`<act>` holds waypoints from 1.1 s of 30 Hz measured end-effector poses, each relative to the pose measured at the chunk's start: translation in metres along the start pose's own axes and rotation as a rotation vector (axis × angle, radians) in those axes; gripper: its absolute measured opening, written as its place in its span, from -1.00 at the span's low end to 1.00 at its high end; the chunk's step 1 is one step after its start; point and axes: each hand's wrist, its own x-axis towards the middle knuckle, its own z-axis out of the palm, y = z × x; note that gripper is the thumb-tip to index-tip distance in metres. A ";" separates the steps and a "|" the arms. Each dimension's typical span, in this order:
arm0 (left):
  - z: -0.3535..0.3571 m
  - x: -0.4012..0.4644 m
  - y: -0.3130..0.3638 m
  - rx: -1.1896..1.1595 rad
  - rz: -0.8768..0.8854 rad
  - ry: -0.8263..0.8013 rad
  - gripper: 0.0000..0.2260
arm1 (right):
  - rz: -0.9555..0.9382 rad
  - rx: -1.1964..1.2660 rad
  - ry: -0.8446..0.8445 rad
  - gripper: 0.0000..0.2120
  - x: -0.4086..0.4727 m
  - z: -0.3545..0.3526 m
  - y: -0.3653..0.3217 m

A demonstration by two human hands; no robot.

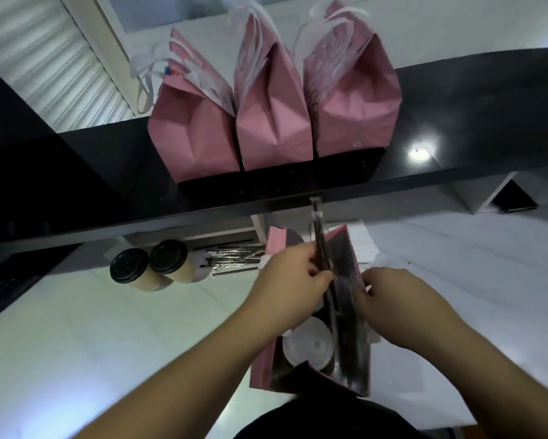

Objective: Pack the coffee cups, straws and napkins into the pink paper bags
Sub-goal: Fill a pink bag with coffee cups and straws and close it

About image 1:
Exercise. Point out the person's left hand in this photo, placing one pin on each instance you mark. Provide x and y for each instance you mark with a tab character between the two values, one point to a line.
283	292

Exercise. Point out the person's right hand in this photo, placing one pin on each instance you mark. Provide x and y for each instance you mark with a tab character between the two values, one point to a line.
411	310

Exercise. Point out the white-lid paper cup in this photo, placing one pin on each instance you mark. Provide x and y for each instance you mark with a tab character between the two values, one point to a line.
308	342

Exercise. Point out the pink paper bag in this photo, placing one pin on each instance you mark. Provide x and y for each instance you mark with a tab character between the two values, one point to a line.
260	374
274	132
356	114
191	141

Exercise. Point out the cluster of lidded paper cups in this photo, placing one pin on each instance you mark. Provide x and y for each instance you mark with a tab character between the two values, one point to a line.
129	265

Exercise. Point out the person's left forearm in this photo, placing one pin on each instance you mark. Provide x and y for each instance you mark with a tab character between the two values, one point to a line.
173	388

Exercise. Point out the person's right forearm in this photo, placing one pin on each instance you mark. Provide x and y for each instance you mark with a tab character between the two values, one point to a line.
507	388

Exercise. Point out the person's black shirt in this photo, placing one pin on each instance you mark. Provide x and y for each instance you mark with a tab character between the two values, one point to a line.
328	420

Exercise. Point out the black glossy counter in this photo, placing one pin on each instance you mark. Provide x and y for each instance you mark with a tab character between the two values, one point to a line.
461	109

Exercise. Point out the stack of white napkins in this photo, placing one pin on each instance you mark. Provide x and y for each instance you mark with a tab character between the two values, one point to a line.
365	242

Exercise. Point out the black phone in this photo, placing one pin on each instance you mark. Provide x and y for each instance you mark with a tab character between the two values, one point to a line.
516	198

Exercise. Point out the black low shelf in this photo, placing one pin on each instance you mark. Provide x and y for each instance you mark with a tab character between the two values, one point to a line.
8	283

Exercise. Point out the tall black glossy cabinet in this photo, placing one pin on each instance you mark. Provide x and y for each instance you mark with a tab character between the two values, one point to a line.
17	178

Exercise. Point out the white framed glass partition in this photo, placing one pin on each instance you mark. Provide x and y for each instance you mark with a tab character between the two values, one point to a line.
187	9

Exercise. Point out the white roller shutter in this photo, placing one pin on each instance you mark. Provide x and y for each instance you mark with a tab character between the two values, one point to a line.
40	59

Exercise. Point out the white triangular support bracket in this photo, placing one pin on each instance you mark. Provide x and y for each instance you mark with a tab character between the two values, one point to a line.
475	196

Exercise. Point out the cream shutter side frame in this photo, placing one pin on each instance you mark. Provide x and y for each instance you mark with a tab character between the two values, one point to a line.
104	54

